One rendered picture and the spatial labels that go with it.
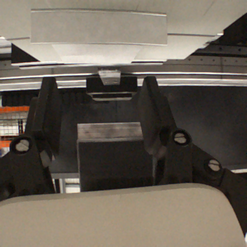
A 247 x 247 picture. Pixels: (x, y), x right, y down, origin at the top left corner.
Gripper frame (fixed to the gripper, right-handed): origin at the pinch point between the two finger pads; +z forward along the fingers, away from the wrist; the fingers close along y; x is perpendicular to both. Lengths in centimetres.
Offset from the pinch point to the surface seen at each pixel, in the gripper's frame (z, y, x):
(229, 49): 34, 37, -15
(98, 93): 23.9, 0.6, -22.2
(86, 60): 12.0, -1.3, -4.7
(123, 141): 4.9, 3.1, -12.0
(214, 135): 29, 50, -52
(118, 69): 15.5, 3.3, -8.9
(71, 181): 153, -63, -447
